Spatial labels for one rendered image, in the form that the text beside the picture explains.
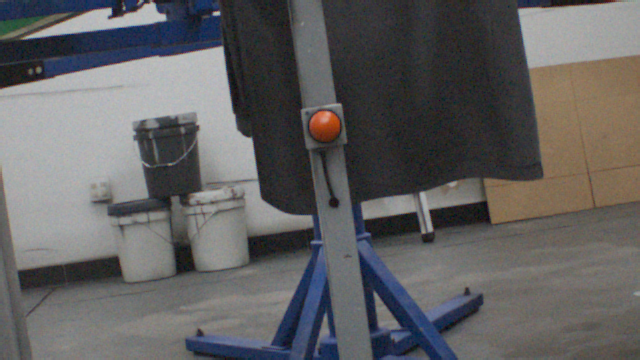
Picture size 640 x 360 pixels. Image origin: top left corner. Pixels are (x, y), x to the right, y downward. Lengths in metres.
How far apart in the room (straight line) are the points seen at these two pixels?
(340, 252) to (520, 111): 0.44
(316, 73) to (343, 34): 0.30
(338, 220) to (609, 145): 5.12
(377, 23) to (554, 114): 4.77
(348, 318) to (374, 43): 0.47
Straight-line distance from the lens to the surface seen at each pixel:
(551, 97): 6.72
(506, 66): 1.99
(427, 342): 3.09
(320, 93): 1.66
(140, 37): 3.05
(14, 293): 1.71
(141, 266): 6.26
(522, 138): 1.99
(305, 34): 1.66
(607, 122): 6.76
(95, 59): 3.62
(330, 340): 3.31
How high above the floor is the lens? 0.67
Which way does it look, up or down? 3 degrees down
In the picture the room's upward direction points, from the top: 8 degrees counter-clockwise
